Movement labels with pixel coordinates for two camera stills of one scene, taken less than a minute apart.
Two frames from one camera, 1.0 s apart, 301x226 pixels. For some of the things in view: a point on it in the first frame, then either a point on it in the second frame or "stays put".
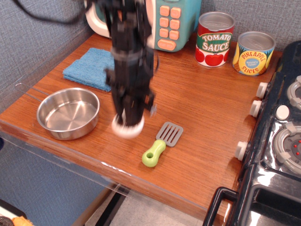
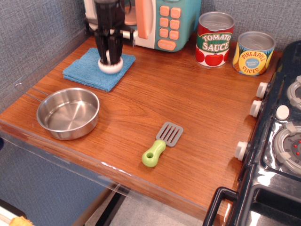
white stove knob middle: (255, 107) stays put
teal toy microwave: (176, 22) stays put
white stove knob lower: (241, 150) stays put
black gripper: (131, 73) -> (110, 16)
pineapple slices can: (254, 53) stays put
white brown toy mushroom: (125, 131) -> (108, 68)
